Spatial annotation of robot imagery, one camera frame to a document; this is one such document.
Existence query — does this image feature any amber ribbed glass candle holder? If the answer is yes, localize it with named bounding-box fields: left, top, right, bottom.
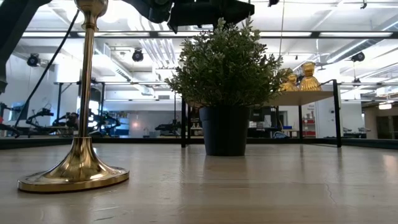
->
left=277, top=67, right=300, bottom=92
left=298, top=61, right=323, bottom=92

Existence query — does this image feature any black ceiling spotlight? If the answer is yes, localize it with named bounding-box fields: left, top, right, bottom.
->
left=26, top=53, right=41, bottom=68
left=351, top=51, right=366, bottom=63
left=131, top=49, right=144, bottom=63

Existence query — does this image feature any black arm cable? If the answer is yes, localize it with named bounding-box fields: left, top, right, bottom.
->
left=14, top=8, right=81, bottom=129

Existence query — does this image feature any red storage rack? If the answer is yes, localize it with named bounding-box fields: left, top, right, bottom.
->
left=302, top=117, right=317, bottom=138

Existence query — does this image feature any black table edge rail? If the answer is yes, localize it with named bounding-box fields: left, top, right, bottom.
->
left=0, top=136, right=398, bottom=151

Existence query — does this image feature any black overhead frame bar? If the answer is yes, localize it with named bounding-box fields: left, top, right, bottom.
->
left=21, top=30, right=398, bottom=40

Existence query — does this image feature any dark plant pot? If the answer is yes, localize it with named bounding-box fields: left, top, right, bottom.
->
left=198, top=105, right=251, bottom=157

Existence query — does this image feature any wooden shelf with black frame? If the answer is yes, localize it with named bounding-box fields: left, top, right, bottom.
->
left=181, top=79, right=343, bottom=149

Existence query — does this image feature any green artificial plant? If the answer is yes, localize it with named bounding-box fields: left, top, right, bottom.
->
left=164, top=17, right=289, bottom=109

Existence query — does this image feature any tall brass candlestick wide base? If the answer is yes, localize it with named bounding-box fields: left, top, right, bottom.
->
left=17, top=0, right=130, bottom=194

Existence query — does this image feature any computer monitor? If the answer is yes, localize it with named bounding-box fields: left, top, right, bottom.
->
left=8, top=101, right=30, bottom=121

